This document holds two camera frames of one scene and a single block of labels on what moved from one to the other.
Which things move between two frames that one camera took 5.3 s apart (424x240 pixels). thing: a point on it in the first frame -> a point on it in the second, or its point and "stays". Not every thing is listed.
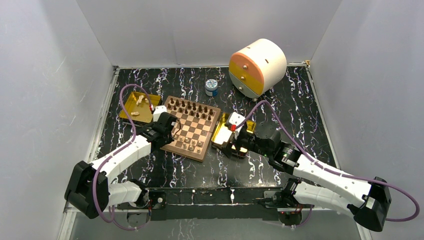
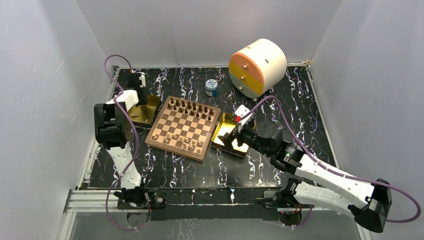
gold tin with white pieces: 136,106 stays
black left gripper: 170,138 -> 144,101
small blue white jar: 211,87 stays
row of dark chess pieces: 190,108 stays
